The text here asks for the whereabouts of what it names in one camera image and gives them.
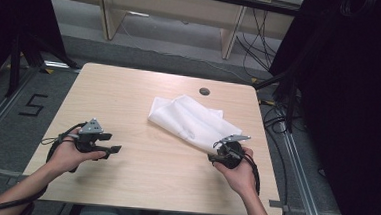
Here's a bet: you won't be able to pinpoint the black metal stand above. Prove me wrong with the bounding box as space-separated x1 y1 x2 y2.
249 65 303 134
4 30 84 103

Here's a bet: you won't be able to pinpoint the person's right hand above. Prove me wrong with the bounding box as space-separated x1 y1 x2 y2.
210 144 256 199

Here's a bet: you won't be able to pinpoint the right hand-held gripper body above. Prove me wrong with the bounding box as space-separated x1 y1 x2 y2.
207 132 253 171

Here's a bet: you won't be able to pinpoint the black floor cables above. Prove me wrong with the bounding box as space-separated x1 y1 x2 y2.
253 100 296 215

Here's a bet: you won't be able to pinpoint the person's left hand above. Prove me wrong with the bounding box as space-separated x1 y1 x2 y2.
45 126 110 178

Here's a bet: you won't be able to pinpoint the metal floor rail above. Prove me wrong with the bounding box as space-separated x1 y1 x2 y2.
273 121 334 215
0 63 44 157

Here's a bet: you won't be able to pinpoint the black cables under desk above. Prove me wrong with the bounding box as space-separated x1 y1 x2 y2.
232 5 283 81

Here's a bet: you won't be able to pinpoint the right hand-held gripper cable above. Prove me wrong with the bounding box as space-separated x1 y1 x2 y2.
239 153 264 197

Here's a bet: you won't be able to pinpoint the white mesh laundry bag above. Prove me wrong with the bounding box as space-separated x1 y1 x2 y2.
145 91 246 158

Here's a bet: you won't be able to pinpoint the grey table cable grommet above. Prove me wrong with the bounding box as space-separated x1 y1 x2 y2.
198 86 212 98

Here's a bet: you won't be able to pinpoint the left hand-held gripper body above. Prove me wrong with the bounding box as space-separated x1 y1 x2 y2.
74 117 114 156

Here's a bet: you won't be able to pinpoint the black curtain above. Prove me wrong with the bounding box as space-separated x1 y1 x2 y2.
0 0 71 98
259 0 381 215

